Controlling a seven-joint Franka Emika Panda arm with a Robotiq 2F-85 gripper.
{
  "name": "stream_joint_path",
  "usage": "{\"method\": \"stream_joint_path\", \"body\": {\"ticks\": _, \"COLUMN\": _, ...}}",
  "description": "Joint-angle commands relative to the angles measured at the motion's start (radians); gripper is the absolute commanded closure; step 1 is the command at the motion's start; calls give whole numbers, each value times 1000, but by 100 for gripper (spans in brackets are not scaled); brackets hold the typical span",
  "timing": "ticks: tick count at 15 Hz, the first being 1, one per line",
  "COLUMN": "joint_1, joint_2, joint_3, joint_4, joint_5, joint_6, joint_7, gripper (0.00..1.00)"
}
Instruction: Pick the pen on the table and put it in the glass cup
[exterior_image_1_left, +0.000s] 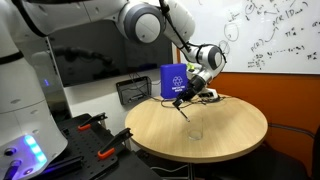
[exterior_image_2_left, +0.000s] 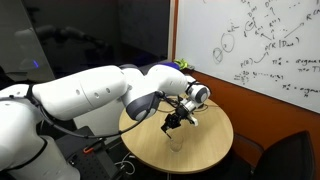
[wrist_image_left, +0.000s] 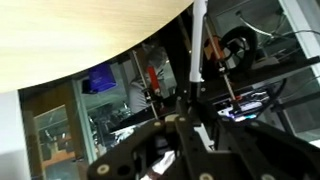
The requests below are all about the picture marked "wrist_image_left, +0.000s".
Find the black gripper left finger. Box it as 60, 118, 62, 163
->
87, 99, 216, 180

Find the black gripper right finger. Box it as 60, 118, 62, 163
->
216, 119, 320, 180

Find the blue square object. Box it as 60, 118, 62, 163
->
87, 62, 118, 94

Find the black clamp with orange handle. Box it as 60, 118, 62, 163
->
131, 49, 163, 120
201, 19, 243, 103

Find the black looped cable bundle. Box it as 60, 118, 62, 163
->
219, 25, 260, 76

